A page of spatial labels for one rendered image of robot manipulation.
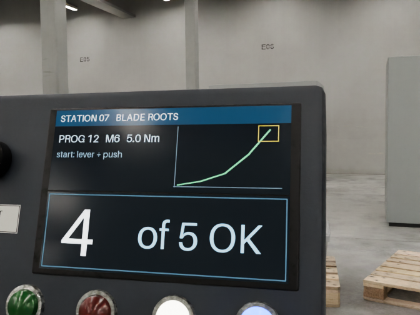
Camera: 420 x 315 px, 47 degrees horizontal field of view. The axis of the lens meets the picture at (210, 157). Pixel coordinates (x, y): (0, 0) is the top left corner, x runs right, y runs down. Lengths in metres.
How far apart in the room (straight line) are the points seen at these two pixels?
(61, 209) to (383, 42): 12.80
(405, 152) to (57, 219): 6.01
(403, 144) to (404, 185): 0.50
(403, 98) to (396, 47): 6.84
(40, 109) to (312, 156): 0.19
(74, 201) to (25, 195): 0.04
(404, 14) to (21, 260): 12.97
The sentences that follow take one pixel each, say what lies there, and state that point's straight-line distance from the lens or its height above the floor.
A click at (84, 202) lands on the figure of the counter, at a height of 1.18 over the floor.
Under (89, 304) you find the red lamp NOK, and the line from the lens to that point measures 0.32.
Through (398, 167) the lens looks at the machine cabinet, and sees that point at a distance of 6.27.
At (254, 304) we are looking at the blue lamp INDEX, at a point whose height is 1.13.
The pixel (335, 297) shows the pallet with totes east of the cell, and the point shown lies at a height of 0.07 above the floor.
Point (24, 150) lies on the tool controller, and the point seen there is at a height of 1.21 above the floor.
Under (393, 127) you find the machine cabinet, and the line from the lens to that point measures 6.25.
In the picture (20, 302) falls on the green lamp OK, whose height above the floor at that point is 1.12.
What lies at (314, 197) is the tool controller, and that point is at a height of 1.19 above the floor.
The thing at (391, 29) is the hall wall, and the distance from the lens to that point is 13.11.
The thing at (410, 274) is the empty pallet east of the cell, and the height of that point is 0.14.
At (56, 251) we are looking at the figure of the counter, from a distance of 0.33.
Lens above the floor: 1.23
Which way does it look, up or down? 3 degrees down
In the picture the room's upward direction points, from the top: 1 degrees counter-clockwise
